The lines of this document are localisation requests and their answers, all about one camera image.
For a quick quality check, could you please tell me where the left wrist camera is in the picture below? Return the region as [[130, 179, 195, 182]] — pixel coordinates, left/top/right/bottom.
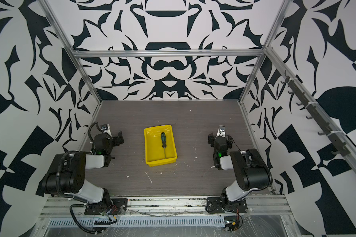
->
[[100, 124, 112, 136]]

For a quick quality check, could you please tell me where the green black screwdriver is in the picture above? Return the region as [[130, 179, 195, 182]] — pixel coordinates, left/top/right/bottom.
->
[[161, 132, 167, 158]]

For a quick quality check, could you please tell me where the white slotted cable duct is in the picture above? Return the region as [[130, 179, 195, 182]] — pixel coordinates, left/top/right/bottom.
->
[[47, 216, 226, 228]]

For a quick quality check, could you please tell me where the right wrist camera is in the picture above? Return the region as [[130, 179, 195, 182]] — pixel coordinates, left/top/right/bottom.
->
[[216, 125, 226, 137]]

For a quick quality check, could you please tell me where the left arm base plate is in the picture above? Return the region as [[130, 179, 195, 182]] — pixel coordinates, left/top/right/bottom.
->
[[84, 198, 128, 215]]

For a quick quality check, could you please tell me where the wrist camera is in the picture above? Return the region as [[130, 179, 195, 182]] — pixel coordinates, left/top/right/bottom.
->
[[100, 124, 112, 136], [216, 125, 226, 137]]

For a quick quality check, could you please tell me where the yellow plastic bin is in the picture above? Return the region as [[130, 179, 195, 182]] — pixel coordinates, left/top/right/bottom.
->
[[143, 125, 178, 167]]

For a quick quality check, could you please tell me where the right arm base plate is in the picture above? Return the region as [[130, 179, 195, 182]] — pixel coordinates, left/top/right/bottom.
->
[[205, 197, 248, 214]]

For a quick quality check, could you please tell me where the black hook rack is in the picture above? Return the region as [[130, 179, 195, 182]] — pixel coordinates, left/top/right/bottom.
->
[[281, 71, 351, 157]]

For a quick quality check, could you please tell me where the aluminium frame rail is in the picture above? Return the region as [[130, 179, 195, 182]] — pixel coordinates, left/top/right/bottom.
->
[[72, 49, 263, 58]]

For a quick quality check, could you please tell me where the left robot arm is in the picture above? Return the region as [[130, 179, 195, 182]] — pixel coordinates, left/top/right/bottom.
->
[[41, 132, 124, 207]]

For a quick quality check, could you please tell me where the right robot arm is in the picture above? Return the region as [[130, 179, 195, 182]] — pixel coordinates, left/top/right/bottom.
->
[[208, 134, 273, 206]]

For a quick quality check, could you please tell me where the black corrugated cable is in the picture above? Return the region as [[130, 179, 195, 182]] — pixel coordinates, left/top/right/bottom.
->
[[69, 203, 118, 235]]

